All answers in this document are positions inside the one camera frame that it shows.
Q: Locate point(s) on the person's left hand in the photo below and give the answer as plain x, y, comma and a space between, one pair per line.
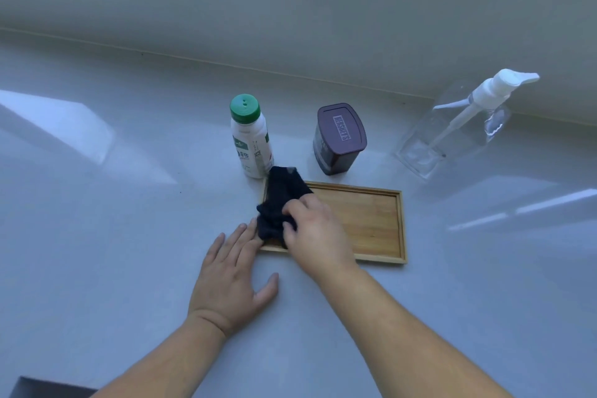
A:
224, 285

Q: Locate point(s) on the white bottle with green cap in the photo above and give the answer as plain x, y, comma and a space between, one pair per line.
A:
249, 141

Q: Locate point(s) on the person's left little finger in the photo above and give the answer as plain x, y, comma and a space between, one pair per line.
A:
214, 251

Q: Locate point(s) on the person's right thumb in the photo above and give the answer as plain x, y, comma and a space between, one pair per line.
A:
289, 239

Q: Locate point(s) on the clear pump dispenser bottle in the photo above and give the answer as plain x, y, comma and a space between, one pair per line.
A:
459, 125

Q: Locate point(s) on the person's left forearm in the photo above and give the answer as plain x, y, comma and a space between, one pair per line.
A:
158, 365

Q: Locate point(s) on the dark box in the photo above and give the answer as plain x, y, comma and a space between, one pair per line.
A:
42, 388

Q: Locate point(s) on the person's right hand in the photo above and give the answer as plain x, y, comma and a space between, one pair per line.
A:
317, 239

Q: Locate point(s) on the dark blue cloth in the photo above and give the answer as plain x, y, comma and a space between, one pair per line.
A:
280, 202

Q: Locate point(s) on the person's left thumb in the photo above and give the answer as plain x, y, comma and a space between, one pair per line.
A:
267, 289

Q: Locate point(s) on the person's left middle finger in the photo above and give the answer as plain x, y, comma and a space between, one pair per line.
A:
250, 235

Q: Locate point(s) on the brown canister with lid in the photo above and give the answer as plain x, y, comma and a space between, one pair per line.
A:
338, 139

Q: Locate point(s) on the person's right forearm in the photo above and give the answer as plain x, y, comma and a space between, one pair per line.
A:
410, 341

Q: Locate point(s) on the wooden tray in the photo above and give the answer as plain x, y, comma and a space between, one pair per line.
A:
368, 220

